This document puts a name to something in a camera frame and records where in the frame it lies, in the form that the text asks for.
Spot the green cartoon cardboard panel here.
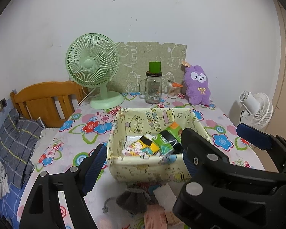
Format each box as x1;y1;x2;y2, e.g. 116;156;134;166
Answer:
107;41;187;93

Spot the yellow black cartoon packet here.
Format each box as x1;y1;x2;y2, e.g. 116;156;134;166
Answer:
121;133;160;159

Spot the white tissue pack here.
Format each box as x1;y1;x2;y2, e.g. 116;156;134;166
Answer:
153;184;177;212

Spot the grey plaid pillow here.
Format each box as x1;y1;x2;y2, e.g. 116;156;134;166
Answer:
0;108;44;189

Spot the floral tablecloth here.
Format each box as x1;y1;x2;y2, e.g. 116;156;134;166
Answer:
17;93;263;228

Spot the glass mason jar mug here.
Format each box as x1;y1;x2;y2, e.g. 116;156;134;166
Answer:
139;71;162;104

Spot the yellow cartoon fabric storage box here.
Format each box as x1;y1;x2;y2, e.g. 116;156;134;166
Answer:
107;108;210;182

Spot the white clip fan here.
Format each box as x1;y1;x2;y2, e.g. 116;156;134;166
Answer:
239;90;273;130

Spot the wall power socket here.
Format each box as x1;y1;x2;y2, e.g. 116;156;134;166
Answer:
0;98;7;112

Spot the purple bunny plush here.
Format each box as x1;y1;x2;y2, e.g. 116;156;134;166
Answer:
182;61;211;106

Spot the toothpick jar orange lid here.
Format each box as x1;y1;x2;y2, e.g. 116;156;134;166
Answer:
167;82;183;98

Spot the green desk fan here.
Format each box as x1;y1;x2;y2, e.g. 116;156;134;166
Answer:
65;33;124;110

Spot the grey drawstring pouch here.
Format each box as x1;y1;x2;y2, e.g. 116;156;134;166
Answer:
102;187;151;215

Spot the wooden bed headboard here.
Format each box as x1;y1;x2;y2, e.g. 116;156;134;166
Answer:
10;81;88;128

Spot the green orange tissue pack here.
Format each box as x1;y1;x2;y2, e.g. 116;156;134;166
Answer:
152;122;183;155

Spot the green cup on jar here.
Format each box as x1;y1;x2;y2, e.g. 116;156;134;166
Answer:
149;61;161;74

